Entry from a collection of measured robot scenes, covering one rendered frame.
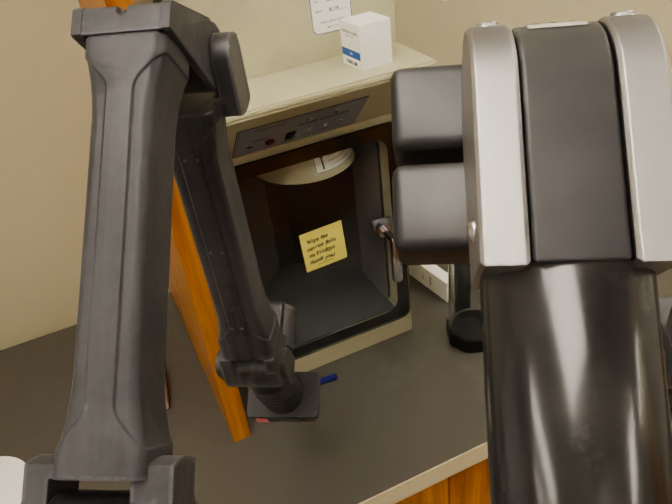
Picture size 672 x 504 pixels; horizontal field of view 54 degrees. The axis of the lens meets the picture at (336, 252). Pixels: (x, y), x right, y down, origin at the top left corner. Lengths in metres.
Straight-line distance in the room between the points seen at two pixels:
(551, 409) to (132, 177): 0.35
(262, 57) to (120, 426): 0.62
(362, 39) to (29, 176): 0.76
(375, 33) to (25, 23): 0.66
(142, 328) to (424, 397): 0.80
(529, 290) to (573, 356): 0.02
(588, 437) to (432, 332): 1.14
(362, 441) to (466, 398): 0.20
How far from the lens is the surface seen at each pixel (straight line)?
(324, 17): 0.97
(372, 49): 0.92
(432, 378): 1.22
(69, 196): 1.43
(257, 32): 0.94
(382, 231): 1.12
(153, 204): 0.47
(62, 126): 1.37
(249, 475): 1.12
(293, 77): 0.92
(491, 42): 0.19
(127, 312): 0.45
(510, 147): 0.18
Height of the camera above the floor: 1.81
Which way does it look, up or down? 34 degrees down
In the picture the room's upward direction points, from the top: 7 degrees counter-clockwise
